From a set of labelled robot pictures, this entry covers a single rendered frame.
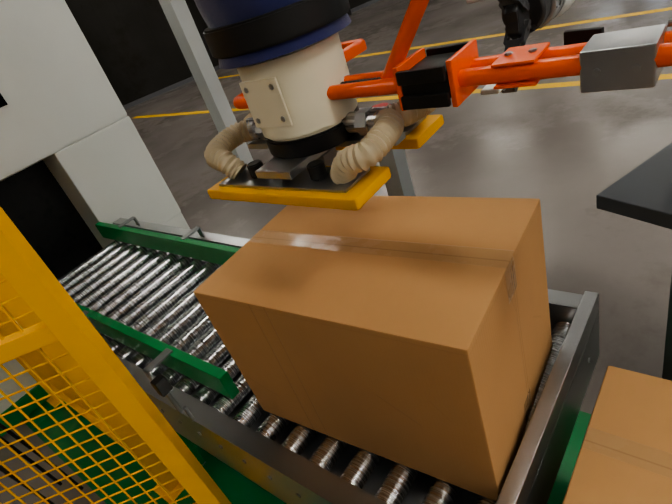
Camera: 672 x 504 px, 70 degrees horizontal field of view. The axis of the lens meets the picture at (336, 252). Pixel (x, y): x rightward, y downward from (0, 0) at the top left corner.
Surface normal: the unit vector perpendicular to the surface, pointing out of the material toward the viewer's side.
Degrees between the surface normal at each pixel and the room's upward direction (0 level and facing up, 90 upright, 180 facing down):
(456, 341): 0
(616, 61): 90
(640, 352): 0
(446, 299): 0
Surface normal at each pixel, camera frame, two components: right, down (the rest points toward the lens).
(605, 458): -0.29, -0.80
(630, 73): -0.56, 0.59
